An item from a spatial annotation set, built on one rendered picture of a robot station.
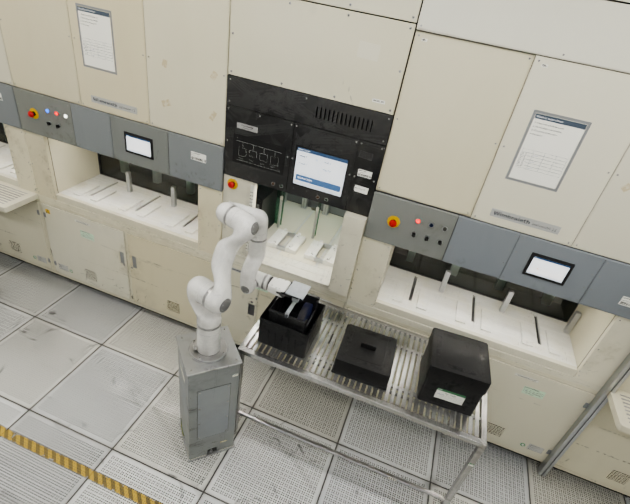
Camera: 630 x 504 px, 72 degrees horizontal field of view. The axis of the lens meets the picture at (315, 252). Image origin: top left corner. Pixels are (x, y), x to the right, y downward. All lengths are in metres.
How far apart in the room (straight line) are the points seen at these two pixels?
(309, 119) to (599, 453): 2.58
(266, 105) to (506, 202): 1.28
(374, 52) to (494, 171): 0.77
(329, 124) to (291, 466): 1.97
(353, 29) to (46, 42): 1.82
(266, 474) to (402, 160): 1.93
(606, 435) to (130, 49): 3.45
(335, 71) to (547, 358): 1.92
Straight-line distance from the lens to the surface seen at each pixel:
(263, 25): 2.31
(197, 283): 2.09
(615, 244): 2.41
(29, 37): 3.25
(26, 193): 3.77
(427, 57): 2.11
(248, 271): 2.19
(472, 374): 2.23
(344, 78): 2.18
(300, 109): 2.29
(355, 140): 2.23
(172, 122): 2.69
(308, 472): 2.87
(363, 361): 2.27
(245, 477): 2.82
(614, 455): 3.33
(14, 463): 3.08
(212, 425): 2.65
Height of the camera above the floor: 2.49
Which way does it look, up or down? 33 degrees down
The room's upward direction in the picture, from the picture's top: 11 degrees clockwise
